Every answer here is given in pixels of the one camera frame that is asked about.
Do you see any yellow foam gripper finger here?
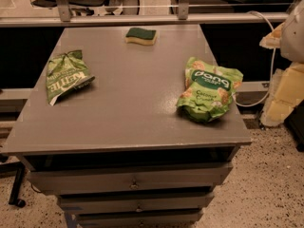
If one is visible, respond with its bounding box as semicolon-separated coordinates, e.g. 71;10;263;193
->
259;24;283;49
260;63;304;127

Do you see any green rice chip bag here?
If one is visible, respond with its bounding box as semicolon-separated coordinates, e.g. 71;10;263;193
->
177;57;243;123

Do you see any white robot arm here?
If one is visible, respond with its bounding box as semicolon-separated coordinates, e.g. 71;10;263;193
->
259;0;304;126

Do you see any yellow green sponge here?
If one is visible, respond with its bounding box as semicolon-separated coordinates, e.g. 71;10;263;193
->
125;28;157;46

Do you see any green kettle chip bag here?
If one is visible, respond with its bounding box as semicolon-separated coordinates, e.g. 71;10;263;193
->
46;50;95;105

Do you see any middle grey drawer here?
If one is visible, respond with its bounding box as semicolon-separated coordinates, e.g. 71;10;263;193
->
59;192;214;214

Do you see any bottom grey drawer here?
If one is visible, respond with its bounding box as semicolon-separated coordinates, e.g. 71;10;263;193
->
77;209;202;228

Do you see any black stand leg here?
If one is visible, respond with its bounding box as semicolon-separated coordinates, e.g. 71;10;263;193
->
0;155;26;208

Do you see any white cable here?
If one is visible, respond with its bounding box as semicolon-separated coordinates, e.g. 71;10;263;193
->
233;10;277;108

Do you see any grey floor cable duct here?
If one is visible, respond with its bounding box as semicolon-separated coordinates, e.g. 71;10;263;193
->
236;81;269;105

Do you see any metal railing frame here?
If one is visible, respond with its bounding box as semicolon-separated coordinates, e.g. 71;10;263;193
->
0;0;290;28

